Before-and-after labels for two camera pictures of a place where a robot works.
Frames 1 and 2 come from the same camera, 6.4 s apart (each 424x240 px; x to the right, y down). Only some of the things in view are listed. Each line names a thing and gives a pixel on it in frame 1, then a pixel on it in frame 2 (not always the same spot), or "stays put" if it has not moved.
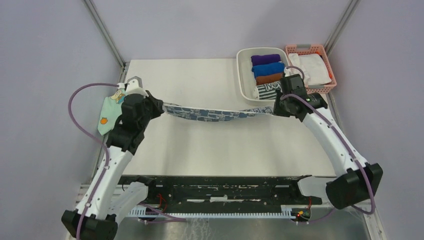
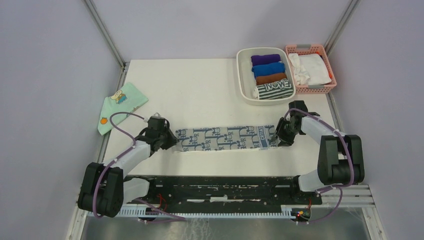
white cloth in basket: x=315 y=70 stays put
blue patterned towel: x=201 y=113 to x=225 y=138
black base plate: x=223 y=191 stays put
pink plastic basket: x=309 y=49 stays put
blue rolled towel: x=276 y=68 stays put
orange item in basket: x=318 y=53 stays put
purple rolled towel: x=259 y=59 stays put
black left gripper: x=157 y=104 to x=172 y=139
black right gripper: x=278 y=111 to x=287 y=141
